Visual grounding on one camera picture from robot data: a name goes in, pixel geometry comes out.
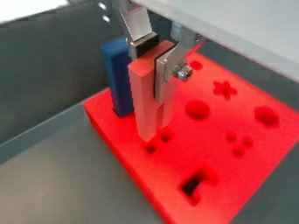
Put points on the blue rectangular peg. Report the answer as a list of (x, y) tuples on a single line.
[(116, 60)]

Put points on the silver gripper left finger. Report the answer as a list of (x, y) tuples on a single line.
[(140, 37)]

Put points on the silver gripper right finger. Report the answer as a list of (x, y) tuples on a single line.
[(169, 64)]

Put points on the red double-square peg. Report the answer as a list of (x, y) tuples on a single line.
[(152, 113)]

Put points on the red shape-sorter board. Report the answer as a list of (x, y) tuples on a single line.
[(205, 163)]

